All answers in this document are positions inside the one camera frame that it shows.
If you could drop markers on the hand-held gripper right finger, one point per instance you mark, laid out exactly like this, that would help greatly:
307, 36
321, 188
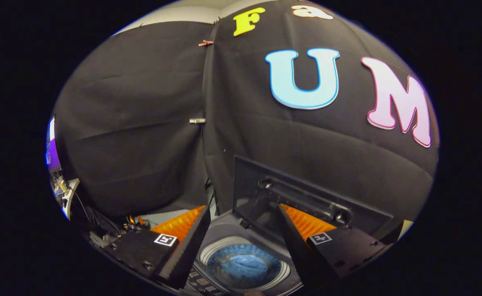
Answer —
298, 250

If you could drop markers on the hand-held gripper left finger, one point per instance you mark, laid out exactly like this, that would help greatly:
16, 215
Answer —
187, 250

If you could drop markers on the grey washing machine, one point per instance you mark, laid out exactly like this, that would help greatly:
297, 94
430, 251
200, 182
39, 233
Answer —
220, 234

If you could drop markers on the light blue button shirt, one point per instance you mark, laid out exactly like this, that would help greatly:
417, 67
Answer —
241, 265

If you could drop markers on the copper clothes peg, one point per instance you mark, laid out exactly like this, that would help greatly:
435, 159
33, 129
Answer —
205, 42

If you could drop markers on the black stand legs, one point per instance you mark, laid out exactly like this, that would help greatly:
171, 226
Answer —
210, 197

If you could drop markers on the silver metal clip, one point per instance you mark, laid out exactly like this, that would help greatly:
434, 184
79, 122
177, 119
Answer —
197, 121

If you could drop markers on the black backdrop cloth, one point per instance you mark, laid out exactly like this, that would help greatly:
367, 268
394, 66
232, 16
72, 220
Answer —
142, 102

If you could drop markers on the computer monitor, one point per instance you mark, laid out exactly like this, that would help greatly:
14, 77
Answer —
53, 152

